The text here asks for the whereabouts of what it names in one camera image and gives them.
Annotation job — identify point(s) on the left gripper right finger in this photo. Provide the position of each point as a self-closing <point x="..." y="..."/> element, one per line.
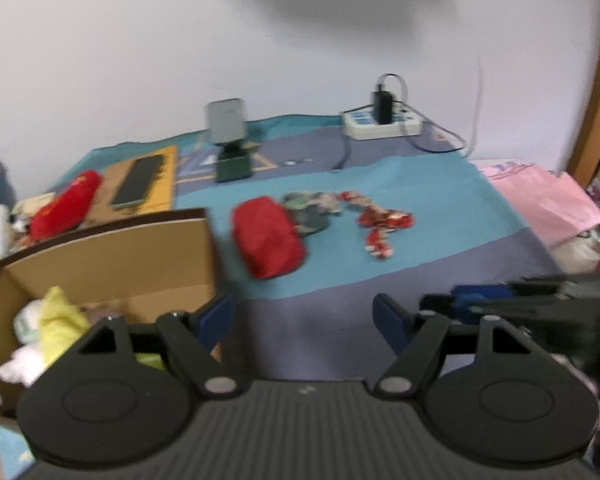
<point x="415" y="339"/>

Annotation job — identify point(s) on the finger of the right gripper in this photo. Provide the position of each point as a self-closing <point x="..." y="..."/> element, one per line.
<point x="486" y="291"/>
<point x="448" y="304"/>

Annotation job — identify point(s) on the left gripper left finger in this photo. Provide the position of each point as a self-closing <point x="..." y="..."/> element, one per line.
<point x="190" y="338"/>

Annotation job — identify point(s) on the green cloth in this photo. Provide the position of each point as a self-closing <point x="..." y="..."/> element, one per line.
<point x="153" y="360"/>

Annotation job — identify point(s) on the brown cardboard box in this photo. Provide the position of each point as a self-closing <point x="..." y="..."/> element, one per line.
<point x="141" y="267"/>

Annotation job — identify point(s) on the red floral cloth strip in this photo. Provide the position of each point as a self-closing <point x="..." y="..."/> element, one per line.
<point x="379" y="222"/>

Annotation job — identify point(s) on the red cloth bundle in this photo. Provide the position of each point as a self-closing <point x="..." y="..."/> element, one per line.
<point x="266" y="238"/>

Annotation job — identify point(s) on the yellow towel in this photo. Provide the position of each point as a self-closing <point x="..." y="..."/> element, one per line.
<point x="60" y="325"/>

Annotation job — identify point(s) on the grey camouflage cloth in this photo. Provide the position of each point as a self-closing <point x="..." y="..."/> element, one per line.
<point x="311" y="211"/>

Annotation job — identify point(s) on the mint green white hat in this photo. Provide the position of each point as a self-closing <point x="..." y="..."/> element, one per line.
<point x="25" y="323"/>

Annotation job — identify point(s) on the white fluffy towel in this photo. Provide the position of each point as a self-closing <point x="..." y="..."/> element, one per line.
<point x="25" y="366"/>

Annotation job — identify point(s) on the pink plush toy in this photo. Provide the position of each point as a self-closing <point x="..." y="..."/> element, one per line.
<point x="96" y="314"/>

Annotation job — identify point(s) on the pink folded blanket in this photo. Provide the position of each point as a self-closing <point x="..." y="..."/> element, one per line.
<point x="555" y="207"/>

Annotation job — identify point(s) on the yellow book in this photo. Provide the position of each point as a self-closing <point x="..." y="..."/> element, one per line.
<point x="159" y="198"/>

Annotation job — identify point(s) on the blue striped bed sheet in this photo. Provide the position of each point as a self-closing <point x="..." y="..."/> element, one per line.
<point x="316" y="323"/>

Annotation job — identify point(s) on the dark smartphone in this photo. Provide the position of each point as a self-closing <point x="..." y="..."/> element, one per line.
<point x="136" y="184"/>

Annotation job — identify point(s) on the red long plush pillow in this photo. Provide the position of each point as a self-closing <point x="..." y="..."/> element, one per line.
<point x="68" y="209"/>

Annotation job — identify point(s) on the black charger adapter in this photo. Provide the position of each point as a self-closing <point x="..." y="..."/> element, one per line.
<point x="382" y="106"/>

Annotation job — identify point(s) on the small white dog plush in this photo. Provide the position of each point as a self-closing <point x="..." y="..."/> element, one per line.
<point x="14" y="228"/>

